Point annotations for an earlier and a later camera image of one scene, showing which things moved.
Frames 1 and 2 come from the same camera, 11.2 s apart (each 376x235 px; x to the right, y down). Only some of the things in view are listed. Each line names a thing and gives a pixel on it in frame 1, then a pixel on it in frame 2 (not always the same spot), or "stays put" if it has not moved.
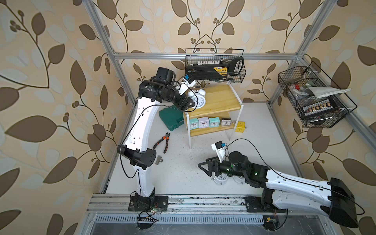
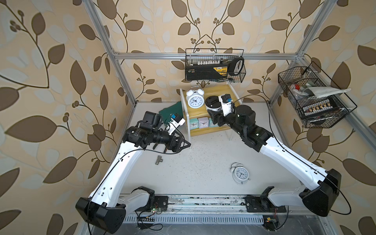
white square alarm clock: (203, 122) stays put
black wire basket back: (194, 56) stays put
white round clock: (198, 97) stays put
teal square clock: (214, 122) stays put
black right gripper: (212, 163) -> (216, 115)
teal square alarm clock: (194, 123) stays put
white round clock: (221, 178) -> (212, 103)
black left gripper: (186, 104) -> (176, 148)
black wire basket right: (318, 102) stays put
